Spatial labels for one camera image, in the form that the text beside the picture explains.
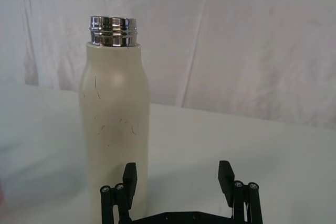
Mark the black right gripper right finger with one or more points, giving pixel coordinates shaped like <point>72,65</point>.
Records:
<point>225,176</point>

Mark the white table cloth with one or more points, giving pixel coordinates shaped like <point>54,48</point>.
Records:
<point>223,142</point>

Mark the white curtain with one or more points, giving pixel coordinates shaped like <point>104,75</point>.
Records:
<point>236,51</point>

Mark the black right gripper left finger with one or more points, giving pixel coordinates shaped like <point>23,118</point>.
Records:
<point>130,179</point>

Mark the cream vacuum bottle steel neck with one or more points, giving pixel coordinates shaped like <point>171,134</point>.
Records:
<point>114,119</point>

